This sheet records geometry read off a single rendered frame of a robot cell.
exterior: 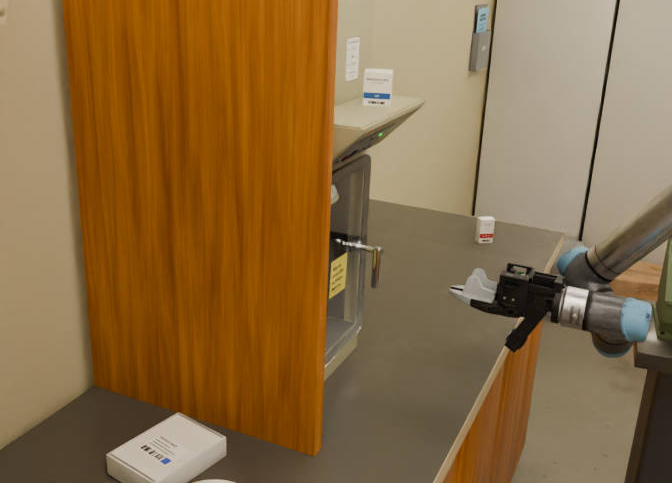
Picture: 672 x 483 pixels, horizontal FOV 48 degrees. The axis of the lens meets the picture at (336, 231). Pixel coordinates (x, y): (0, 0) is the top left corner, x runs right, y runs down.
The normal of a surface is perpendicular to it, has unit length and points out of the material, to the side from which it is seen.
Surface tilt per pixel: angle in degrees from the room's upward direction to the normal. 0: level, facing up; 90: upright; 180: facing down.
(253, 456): 0
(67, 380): 90
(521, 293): 90
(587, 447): 0
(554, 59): 90
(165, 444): 0
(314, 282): 90
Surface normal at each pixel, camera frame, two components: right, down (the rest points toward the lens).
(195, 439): 0.04, -0.94
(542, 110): -0.42, 0.29
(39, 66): 0.91, 0.18
